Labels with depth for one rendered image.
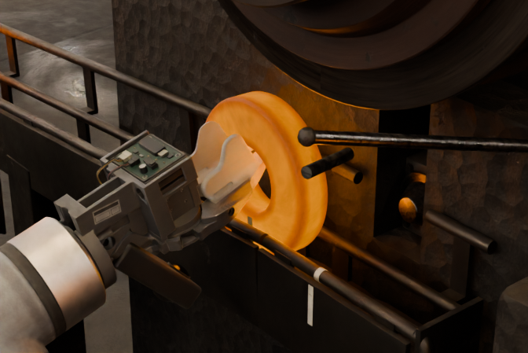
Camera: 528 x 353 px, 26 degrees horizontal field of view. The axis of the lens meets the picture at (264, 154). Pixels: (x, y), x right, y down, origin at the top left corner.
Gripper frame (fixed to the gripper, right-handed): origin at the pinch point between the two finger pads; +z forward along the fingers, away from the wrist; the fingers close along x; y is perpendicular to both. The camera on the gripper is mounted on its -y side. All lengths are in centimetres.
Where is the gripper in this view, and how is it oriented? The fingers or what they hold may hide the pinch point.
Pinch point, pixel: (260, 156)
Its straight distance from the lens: 107.7
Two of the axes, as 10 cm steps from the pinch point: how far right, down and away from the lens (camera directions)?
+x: -6.2, -3.4, 7.0
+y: -2.2, -7.9, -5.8
